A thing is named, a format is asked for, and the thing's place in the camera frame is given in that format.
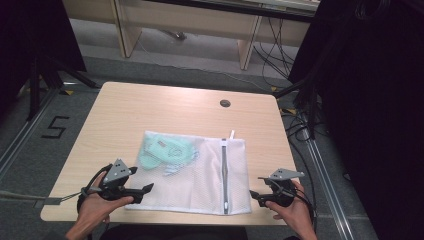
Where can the metal floor rail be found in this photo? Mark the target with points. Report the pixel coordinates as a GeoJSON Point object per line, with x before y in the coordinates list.
{"type": "Point", "coordinates": [328, 186]}
{"type": "Point", "coordinates": [23, 133]}

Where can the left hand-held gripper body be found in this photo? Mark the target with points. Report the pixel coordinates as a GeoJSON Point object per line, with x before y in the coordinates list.
{"type": "Point", "coordinates": [116, 170]}

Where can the mint green garment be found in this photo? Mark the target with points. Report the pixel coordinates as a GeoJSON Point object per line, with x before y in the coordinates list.
{"type": "Point", "coordinates": [163, 151]}

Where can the person's left hand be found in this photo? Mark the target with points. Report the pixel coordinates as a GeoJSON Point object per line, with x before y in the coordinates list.
{"type": "Point", "coordinates": [96, 207]}

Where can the black metal stand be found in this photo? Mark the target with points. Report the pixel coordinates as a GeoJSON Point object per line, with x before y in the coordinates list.
{"type": "Point", "coordinates": [308, 100]}

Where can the person's right hand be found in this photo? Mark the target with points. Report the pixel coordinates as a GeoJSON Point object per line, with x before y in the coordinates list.
{"type": "Point", "coordinates": [294, 210]}

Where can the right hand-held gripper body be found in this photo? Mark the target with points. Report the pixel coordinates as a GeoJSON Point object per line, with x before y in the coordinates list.
{"type": "Point", "coordinates": [282, 192]}

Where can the light wooden desk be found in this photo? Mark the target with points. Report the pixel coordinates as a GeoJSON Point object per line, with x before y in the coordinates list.
{"type": "Point", "coordinates": [186, 20]}

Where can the person's dark lap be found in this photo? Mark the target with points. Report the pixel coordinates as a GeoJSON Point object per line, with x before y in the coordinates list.
{"type": "Point", "coordinates": [173, 233]}

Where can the black curtain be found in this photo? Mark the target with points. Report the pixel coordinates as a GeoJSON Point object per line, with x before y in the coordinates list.
{"type": "Point", "coordinates": [373, 110]}
{"type": "Point", "coordinates": [36, 36]}

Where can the white mesh laundry bag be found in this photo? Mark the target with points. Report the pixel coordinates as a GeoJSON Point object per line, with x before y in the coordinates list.
{"type": "Point", "coordinates": [200, 186]}

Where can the black tripod stand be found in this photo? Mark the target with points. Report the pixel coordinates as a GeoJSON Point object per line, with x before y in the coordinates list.
{"type": "Point", "coordinates": [50, 80]}

